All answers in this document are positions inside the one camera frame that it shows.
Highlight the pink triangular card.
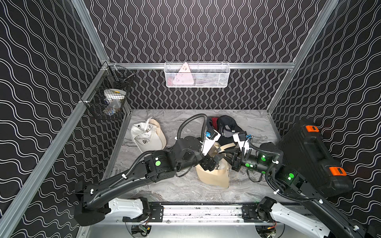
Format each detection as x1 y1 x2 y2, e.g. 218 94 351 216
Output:
173 62 194 87

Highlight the white wire wall basket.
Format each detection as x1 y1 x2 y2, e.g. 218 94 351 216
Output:
164 62 231 88

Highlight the white baseball cap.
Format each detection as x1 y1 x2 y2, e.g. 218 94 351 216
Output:
131 118 162 153

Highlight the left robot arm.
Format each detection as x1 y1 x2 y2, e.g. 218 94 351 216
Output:
74 136 217 227

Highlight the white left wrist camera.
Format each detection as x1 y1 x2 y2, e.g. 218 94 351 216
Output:
201 130 221 156

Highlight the aluminium corner frame post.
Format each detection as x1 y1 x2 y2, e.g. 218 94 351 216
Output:
72 0 110 63

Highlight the white item in black basket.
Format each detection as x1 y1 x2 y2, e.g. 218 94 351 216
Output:
103 88 127 116

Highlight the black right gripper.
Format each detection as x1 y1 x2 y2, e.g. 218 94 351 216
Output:
219 147 273 179

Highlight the black wire mesh basket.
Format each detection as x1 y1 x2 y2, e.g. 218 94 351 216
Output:
85 63 137 121

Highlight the dark grey cap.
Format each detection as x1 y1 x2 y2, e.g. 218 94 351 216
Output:
217 115 243 138

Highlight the black plastic tool case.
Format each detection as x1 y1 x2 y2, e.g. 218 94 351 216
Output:
277 120 354 198

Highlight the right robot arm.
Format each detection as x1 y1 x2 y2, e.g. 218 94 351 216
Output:
226 140 377 238

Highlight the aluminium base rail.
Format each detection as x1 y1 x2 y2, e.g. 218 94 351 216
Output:
121 202 268 225

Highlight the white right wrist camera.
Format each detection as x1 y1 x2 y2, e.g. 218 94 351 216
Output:
233 131 251 156

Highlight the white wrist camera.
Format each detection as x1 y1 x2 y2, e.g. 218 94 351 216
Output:
233 131 251 156
201 130 221 156

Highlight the cream baseball cap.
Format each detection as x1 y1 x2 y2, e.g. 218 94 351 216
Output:
149 119 167 149

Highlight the beige cap with black lettering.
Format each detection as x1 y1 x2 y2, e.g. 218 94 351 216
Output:
196 142 236 188

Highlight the red and black cap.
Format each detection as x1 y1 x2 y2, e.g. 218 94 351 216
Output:
206 117 218 132

